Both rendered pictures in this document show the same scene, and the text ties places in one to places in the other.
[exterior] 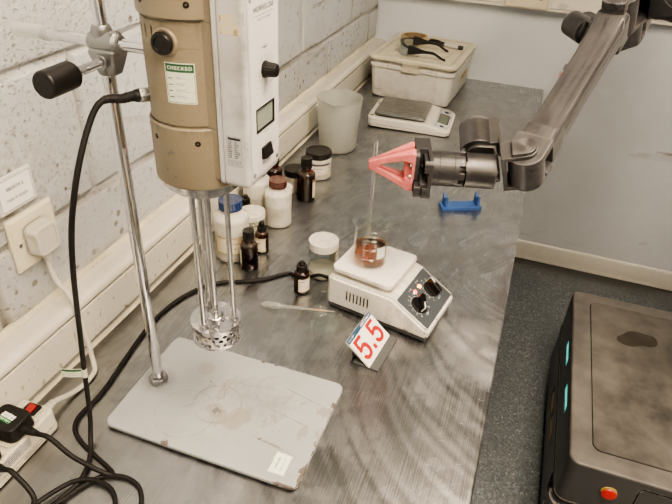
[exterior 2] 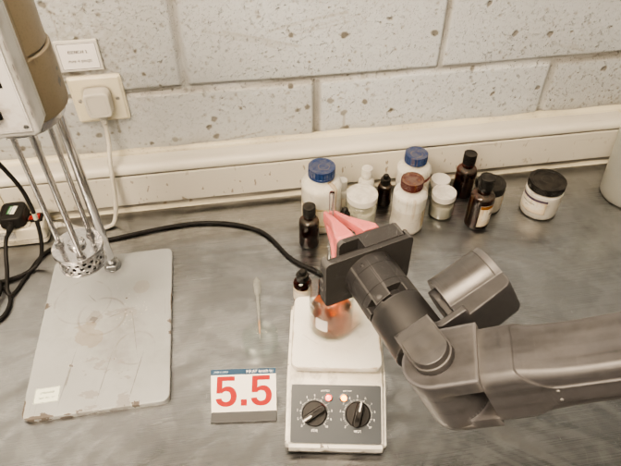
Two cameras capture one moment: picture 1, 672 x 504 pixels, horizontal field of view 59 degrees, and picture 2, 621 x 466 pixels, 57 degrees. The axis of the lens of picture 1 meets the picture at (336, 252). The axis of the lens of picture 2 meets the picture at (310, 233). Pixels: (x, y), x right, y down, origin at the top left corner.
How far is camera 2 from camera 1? 81 cm
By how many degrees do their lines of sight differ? 49
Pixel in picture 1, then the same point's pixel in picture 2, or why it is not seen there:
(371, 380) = (195, 423)
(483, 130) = (462, 281)
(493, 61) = not seen: outside the picture
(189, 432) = (62, 315)
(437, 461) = not seen: outside the picture
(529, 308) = not seen: outside the picture
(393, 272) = (324, 356)
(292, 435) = (83, 387)
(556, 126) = (520, 369)
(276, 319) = (242, 301)
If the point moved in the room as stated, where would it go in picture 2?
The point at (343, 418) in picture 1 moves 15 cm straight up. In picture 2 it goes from (128, 421) to (101, 360)
